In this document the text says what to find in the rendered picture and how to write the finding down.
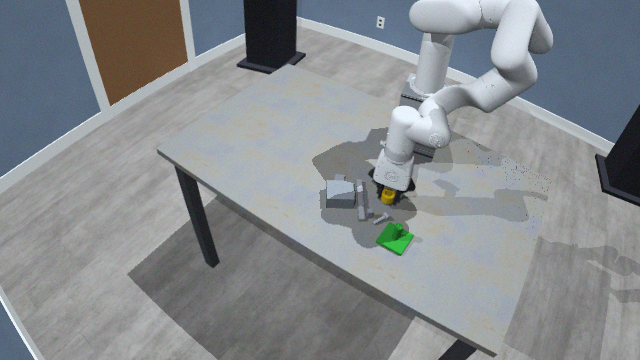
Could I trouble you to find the green square plate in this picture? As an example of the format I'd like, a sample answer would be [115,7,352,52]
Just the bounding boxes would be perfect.
[376,222,414,256]

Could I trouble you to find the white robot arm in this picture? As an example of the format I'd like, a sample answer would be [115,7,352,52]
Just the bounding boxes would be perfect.
[380,0,553,163]

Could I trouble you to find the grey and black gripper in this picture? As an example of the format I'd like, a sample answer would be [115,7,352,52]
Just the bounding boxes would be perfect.
[368,148,416,204]

